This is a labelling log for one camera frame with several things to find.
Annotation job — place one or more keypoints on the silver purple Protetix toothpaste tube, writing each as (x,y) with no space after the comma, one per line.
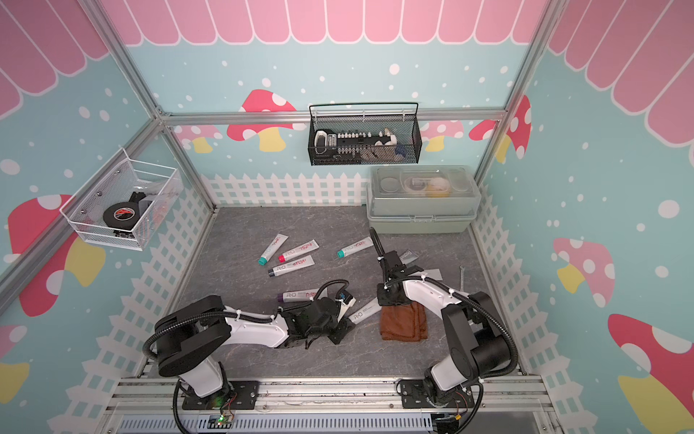
(408,257)

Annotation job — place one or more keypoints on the white green cap toothpaste tube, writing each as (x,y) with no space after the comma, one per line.
(356,247)

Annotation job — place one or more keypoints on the black tape roll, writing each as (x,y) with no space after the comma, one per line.
(122,216)

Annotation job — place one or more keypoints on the far left green cap tube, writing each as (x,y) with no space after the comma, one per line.
(272,249)

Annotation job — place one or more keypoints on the green plastic storage box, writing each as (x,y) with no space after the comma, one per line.
(422,199)

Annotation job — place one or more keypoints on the white pink cap toothpaste tube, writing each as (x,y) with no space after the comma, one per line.
(298,251)

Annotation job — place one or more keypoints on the white wire basket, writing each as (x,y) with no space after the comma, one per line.
(154,187)

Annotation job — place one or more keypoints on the black wire mesh basket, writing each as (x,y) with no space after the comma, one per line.
(365,133)

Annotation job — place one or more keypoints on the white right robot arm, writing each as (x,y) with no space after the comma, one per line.
(479,344)

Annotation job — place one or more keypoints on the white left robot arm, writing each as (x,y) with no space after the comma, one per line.
(184,342)

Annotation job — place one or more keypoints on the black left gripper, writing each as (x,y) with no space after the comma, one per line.
(341,330)

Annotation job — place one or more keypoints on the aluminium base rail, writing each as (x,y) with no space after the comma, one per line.
(513,404)

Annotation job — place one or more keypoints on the white dark cap toothpaste tube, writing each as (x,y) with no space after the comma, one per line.
(296,265)

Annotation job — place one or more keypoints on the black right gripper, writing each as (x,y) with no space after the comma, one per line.
(381,300)

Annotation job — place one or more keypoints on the brown cloth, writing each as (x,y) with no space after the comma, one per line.
(404,323)

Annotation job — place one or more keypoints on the small silver wrench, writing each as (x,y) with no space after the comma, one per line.
(462,270)

